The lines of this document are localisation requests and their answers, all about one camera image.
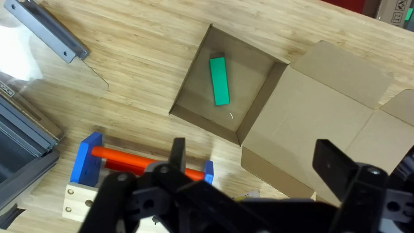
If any blue wooden toy stand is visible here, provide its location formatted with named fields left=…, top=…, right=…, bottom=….
left=61, top=130, right=217, bottom=223

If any green block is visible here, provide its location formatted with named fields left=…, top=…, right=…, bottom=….
left=209, top=54, right=232, bottom=107

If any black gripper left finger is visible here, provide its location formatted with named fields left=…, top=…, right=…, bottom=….
left=78, top=135, right=261, bottom=233

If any large cardboard carton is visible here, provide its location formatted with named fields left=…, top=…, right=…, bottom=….
left=374, top=0, right=414, bottom=29

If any brown cardboard box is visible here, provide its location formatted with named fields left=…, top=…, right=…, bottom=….
left=169, top=23, right=414, bottom=205

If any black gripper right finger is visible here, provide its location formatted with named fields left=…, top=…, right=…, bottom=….
left=312, top=138, right=414, bottom=233

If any silver toaster oven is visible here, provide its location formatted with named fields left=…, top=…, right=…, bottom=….
left=0, top=81, right=66, bottom=230

